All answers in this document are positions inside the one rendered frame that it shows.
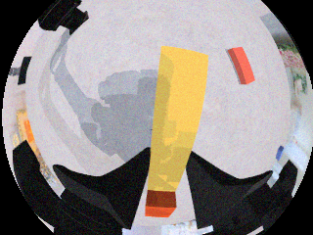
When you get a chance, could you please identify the yellow bar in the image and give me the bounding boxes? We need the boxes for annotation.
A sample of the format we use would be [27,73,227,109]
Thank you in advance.
[145,46,208,218]

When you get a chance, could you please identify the red rectangular block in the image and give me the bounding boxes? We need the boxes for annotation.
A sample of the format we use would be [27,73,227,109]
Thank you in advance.
[228,47,255,85]

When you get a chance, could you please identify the small blue block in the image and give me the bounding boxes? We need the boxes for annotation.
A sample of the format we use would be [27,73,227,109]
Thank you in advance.
[275,146,285,161]

